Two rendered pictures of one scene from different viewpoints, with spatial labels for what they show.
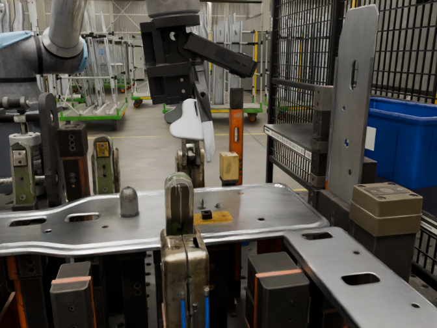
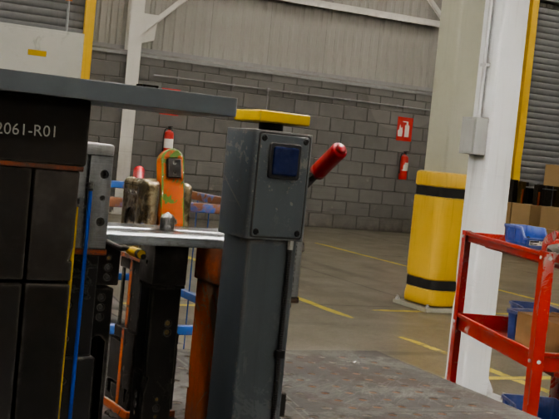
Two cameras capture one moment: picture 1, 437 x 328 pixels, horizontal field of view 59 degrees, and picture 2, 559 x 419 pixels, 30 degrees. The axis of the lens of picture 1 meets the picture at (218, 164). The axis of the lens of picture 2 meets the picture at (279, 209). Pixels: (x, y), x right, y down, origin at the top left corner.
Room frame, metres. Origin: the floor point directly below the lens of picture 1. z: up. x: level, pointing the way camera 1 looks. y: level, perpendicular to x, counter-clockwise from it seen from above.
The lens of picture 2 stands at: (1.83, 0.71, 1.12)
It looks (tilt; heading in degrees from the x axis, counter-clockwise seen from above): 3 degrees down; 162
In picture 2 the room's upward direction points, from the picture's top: 6 degrees clockwise
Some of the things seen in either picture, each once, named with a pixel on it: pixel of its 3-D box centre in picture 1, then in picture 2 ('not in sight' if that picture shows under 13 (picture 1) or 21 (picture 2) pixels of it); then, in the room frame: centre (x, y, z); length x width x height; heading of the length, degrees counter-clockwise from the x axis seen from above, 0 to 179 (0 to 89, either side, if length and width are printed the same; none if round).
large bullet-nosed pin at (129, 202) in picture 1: (129, 204); not in sight; (0.62, 0.15, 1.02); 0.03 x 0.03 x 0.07
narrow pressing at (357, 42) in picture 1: (348, 109); not in sight; (0.69, -0.23, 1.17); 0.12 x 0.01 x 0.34; 12
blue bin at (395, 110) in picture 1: (391, 135); not in sight; (0.83, -0.38, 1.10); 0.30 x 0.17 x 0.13; 19
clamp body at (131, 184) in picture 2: not in sight; (145, 297); (0.25, 1.02, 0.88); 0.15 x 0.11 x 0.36; 12
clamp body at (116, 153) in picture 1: (111, 230); not in sight; (0.80, 0.24, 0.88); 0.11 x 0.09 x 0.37; 12
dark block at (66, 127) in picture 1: (81, 217); not in sight; (0.81, 0.31, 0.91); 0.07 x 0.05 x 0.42; 12
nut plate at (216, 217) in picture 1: (206, 215); not in sight; (0.60, 0.02, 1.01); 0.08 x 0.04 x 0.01; 103
